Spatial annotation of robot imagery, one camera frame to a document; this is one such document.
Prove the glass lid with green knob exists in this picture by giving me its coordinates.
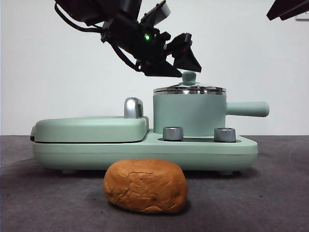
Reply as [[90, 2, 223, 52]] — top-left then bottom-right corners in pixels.
[[153, 71, 226, 94]]

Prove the brown potato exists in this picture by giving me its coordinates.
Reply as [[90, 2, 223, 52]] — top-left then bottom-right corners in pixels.
[[103, 159, 189, 214]]

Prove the mint green steamer pot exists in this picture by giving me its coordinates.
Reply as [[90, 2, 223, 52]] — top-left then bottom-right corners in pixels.
[[153, 91, 270, 136]]

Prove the silver control knob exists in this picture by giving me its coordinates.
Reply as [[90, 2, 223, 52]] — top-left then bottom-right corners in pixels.
[[163, 126, 184, 141], [214, 127, 237, 143]]

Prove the mint green griddle cover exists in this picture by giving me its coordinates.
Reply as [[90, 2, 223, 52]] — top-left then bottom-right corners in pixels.
[[30, 116, 150, 144]]

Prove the mint green breakfast maker base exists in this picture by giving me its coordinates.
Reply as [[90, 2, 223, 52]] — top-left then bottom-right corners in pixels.
[[32, 128, 259, 175]]

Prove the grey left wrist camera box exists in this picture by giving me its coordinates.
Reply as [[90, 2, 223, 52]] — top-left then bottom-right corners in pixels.
[[140, 0, 173, 26]]

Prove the chrome cover handle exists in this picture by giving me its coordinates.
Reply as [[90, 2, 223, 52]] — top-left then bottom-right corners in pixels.
[[124, 97, 145, 119]]

